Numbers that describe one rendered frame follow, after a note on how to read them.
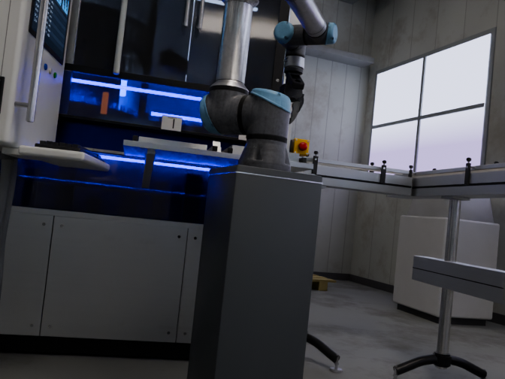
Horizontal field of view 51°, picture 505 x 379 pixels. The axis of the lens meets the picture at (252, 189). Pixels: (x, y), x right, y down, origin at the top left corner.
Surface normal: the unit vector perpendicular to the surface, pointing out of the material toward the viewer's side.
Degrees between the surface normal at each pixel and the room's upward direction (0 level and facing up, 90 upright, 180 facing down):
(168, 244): 90
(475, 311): 90
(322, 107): 90
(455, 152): 90
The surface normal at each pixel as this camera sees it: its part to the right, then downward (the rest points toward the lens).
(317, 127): 0.36, 0.00
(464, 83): -0.93, -0.11
